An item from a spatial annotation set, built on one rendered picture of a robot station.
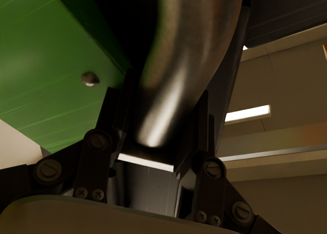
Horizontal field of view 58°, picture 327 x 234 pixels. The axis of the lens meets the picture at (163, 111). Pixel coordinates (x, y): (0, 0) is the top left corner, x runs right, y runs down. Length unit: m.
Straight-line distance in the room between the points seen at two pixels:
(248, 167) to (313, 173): 0.85
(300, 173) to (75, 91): 4.46
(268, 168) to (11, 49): 4.43
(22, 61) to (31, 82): 0.02
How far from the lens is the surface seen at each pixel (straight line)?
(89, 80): 0.18
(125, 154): 0.16
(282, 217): 4.28
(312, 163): 4.44
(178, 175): 0.16
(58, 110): 0.21
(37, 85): 0.20
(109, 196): 0.27
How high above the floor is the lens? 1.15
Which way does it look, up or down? 27 degrees up
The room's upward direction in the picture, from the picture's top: 149 degrees clockwise
